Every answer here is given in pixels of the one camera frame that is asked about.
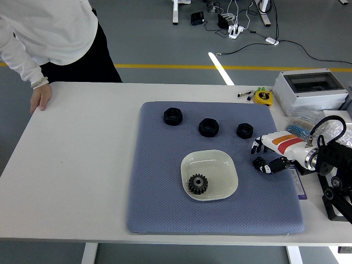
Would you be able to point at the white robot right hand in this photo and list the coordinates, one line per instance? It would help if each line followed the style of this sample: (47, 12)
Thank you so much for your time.
(288, 145)

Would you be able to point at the small black gear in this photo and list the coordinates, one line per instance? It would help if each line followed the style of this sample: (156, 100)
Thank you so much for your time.
(257, 162)

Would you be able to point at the large black bevel gear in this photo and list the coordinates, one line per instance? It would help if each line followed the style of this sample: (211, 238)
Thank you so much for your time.
(198, 189)

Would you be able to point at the person's forearm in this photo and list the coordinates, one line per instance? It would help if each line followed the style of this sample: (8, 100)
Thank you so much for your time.
(23, 60)

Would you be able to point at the small black hex nut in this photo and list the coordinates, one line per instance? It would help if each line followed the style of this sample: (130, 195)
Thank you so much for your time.
(240, 134)

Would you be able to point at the flat white box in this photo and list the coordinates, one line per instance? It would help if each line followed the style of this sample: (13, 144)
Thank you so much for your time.
(330, 112)

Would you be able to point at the large black hex nut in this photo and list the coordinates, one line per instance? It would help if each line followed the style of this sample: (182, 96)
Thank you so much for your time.
(203, 131)
(167, 120)

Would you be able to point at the black power adapter box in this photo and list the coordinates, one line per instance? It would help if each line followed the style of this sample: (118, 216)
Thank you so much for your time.
(197, 18)

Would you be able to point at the clear plastic bag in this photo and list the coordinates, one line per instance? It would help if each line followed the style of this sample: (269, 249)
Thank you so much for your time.
(305, 116)

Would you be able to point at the purple printed card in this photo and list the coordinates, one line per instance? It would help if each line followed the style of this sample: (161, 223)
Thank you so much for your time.
(298, 187)

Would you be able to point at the bubble wrap bag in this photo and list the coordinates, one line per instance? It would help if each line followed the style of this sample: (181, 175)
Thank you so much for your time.
(334, 128)

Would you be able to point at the yellow tape measure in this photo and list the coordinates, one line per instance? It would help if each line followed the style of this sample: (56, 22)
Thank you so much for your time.
(262, 98)

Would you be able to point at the black marker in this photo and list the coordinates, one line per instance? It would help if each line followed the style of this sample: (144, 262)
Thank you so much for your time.
(249, 96)

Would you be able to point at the silver and black pen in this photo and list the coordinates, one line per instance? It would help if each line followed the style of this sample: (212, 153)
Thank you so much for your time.
(242, 94)

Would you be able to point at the white square dish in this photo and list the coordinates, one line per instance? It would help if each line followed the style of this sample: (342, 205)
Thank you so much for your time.
(214, 165)

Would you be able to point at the white power adapter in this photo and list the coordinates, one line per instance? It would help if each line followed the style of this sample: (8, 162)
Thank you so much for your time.
(271, 40)

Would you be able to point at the white table leg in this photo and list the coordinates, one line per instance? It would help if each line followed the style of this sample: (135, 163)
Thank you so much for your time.
(89, 254)
(294, 255)

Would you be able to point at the purple-edged label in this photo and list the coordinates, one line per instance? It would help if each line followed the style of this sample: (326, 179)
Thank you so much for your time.
(345, 249)

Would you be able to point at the blue-grey quilted mat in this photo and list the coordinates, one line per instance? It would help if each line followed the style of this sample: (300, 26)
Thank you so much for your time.
(165, 165)

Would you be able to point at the white power strip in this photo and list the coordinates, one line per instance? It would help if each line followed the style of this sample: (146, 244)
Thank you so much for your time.
(236, 31)

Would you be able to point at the white desk leg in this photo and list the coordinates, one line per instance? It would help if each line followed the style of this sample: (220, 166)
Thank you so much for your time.
(175, 13)
(264, 16)

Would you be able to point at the black charger block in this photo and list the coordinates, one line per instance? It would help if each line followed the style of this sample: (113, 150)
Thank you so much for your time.
(222, 21)

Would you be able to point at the person's hand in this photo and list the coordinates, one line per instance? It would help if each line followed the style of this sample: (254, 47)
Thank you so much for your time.
(41, 94)

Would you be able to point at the person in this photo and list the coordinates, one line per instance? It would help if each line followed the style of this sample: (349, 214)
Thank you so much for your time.
(60, 30)

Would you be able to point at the grey electrical enclosure box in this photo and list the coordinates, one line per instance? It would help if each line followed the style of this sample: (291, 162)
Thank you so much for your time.
(283, 90)

